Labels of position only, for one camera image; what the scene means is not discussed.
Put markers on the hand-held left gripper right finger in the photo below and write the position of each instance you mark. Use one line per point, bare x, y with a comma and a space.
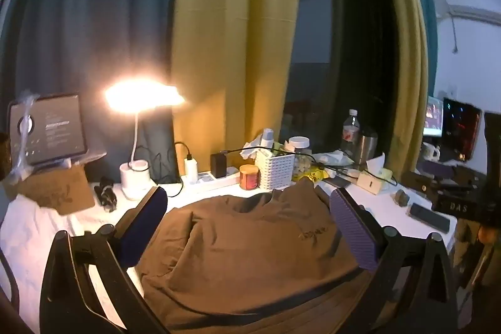
352, 228

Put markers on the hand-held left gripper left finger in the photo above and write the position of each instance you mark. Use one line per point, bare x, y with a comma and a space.
145, 224

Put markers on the brown T-shirt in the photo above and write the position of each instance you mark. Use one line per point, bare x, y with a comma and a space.
242, 240

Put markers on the dark smartphone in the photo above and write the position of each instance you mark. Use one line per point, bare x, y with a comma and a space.
428, 217
337, 182

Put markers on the white desk lamp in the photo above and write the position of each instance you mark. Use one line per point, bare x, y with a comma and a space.
135, 181

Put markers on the small white box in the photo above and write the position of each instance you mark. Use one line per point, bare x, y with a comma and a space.
370, 184

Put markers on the grey rock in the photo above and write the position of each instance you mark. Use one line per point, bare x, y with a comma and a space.
401, 198

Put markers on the white mug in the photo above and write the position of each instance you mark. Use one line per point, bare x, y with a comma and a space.
429, 153

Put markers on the yellow tissue pack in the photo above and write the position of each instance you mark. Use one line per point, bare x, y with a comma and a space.
386, 175

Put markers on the yellow snack packet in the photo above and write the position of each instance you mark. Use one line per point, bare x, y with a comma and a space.
313, 173

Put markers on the white charger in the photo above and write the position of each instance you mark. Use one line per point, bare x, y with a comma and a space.
191, 169

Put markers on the white crumpled cloth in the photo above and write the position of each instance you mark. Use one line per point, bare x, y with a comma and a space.
332, 158

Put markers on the glowing computer case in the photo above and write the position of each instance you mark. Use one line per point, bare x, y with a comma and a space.
462, 128

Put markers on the white power strip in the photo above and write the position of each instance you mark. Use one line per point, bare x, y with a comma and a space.
211, 181

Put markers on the steel tumbler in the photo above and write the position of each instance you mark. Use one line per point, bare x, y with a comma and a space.
366, 150

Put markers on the cardboard box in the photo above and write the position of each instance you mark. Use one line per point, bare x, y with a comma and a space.
58, 189

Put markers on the computer monitor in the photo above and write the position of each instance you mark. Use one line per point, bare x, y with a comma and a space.
433, 117

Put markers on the black charger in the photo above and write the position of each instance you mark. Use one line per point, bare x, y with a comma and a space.
219, 165

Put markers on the white perforated basket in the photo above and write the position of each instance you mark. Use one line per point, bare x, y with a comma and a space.
276, 169

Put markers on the clear water bottle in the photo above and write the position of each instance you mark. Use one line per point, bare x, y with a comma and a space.
350, 130

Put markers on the clear jar with white lid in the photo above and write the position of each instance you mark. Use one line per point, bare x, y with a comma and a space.
299, 144

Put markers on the red candle jar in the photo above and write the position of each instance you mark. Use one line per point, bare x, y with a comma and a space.
249, 179

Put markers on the white garment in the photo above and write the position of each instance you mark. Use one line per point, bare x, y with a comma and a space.
27, 232

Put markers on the white and blue spray bottle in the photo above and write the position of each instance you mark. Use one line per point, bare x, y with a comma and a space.
267, 138

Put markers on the crumpled tissue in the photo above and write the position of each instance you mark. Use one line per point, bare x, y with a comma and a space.
254, 144

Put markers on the dark tablet in plastic wrap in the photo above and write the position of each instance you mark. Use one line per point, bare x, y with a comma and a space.
54, 130

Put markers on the yellow curtain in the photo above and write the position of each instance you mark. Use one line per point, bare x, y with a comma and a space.
235, 44
407, 64

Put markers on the dark window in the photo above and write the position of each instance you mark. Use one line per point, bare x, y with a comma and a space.
336, 44

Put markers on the teal curtain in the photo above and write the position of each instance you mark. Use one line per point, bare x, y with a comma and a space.
78, 25
424, 5

